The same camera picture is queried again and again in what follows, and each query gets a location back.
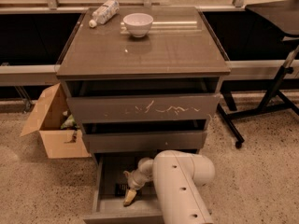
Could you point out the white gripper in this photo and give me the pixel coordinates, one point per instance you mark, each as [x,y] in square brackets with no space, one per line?
[135,181]

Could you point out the black rxbar chocolate wrapper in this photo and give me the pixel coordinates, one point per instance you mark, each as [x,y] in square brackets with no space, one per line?
[121,189]

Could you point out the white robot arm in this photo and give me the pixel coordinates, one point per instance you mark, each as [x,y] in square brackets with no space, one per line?
[176,177]

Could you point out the grey open bottom drawer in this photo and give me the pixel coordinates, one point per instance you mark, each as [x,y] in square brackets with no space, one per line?
[109,209]

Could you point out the grey middle drawer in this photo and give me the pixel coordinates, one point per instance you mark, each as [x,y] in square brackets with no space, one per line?
[128,142]

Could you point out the grey top drawer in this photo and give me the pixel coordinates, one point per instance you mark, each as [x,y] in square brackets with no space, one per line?
[115,109]

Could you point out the grey drawer cabinet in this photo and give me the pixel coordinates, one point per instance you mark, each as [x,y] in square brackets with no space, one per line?
[178,56]

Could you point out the open cardboard box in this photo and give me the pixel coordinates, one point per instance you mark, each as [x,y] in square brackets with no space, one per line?
[46,118]

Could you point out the green trash in box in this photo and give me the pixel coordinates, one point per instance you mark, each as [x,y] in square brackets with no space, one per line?
[69,122]

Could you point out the white ceramic bowl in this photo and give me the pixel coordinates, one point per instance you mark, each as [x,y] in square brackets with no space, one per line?
[138,24]

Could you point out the clear plastic water bottle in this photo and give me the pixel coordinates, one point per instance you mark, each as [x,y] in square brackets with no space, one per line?
[104,13]

